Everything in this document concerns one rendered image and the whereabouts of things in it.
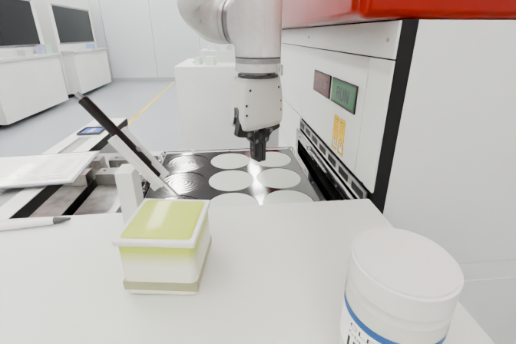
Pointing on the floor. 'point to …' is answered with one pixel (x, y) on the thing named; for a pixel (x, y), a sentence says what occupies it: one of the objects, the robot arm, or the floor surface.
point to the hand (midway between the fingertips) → (258, 150)
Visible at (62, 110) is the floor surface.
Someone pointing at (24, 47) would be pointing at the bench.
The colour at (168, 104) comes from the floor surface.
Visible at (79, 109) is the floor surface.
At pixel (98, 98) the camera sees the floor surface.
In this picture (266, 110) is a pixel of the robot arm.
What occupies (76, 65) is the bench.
